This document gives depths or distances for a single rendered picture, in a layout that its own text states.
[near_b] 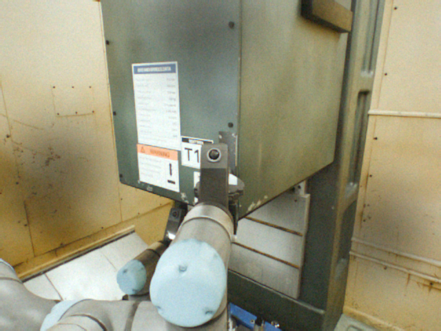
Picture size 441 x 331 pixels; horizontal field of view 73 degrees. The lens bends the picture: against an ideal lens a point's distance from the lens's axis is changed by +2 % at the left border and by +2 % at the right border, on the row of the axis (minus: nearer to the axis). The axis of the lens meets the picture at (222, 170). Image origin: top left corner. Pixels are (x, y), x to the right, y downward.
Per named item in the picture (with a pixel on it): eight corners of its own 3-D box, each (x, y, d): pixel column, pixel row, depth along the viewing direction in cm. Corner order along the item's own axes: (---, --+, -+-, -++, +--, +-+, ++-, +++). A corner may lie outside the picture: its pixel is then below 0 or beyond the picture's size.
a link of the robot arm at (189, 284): (147, 333, 31) (140, 261, 29) (176, 269, 41) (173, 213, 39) (222, 341, 30) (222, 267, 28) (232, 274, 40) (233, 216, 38)
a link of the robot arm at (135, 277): (115, 294, 79) (111, 265, 76) (142, 270, 88) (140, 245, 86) (138, 303, 75) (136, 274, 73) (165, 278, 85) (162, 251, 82)
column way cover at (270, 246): (298, 302, 137) (306, 197, 122) (216, 265, 164) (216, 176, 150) (302, 296, 140) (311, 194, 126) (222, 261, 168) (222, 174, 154)
